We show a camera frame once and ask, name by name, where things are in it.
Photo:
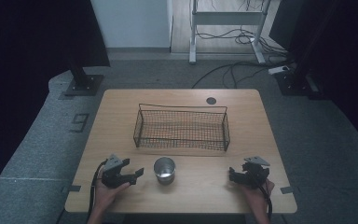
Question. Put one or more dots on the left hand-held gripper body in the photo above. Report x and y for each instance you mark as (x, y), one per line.
(113, 174)

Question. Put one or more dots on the white desk frame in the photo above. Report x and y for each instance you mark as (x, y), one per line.
(227, 18)

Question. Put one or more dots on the silver metal cup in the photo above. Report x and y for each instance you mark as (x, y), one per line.
(164, 171)

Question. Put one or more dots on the grey tape piece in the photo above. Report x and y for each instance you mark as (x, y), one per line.
(286, 190)
(73, 188)

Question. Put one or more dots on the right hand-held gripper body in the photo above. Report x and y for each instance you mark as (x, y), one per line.
(256, 172)

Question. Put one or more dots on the dark tape floor marking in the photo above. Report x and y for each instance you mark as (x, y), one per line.
(80, 122)

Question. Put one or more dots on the person's left hand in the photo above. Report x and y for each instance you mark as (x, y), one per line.
(107, 194)

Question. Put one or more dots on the black stand with base plate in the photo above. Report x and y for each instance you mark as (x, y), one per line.
(295, 82)
(84, 84)

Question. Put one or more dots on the person's right hand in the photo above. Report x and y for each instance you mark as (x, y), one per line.
(256, 196)

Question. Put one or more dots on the white power strip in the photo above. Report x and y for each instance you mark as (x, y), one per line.
(278, 69)

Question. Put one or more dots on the dark curtain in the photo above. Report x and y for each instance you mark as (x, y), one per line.
(348, 46)
(28, 46)

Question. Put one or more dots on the dark round table grommet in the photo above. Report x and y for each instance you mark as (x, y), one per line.
(211, 100)

